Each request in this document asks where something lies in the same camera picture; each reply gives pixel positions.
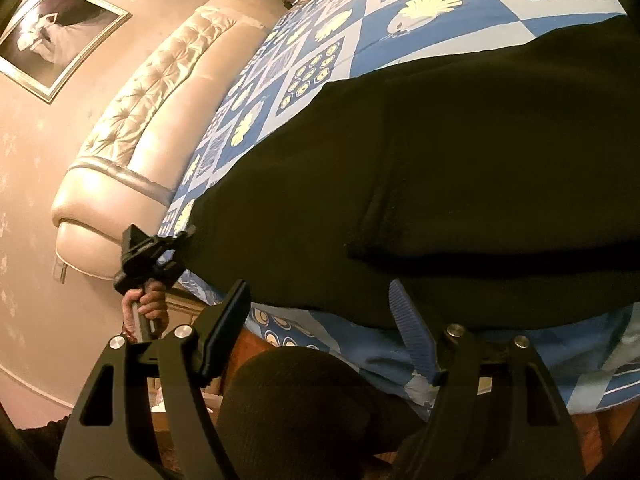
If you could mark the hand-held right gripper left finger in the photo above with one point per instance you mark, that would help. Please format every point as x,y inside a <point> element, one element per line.
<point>227,330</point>

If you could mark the person's left hand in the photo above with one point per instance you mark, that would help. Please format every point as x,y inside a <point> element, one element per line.
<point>157,307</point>

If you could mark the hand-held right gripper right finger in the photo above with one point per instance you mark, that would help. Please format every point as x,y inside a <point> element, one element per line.
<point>412,330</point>

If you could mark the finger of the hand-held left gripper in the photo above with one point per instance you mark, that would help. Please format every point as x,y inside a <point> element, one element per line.
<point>175,250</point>

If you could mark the framed wall picture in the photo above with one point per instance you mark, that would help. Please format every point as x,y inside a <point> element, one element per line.
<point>55,40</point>

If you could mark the blue shell-print bed sheet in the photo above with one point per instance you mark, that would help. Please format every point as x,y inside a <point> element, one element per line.
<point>380,20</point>

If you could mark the beige tufted headboard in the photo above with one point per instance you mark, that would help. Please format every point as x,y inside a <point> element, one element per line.
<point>165,125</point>

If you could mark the black pants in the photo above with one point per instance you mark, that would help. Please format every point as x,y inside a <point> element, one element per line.
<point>450,185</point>

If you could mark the person's dark-clothed leg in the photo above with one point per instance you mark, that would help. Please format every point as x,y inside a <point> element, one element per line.
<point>310,410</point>

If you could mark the beige bed base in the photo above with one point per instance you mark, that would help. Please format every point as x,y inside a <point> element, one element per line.
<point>187,305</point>

